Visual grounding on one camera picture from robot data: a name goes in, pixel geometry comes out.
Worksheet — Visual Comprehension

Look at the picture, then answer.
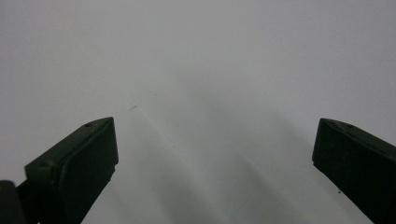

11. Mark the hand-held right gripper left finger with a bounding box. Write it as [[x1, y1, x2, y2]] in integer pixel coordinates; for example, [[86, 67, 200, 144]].
[[17, 117, 120, 224]]

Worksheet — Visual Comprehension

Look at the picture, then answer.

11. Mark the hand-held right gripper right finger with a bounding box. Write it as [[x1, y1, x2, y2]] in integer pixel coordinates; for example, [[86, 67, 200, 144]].
[[312, 118, 396, 224]]

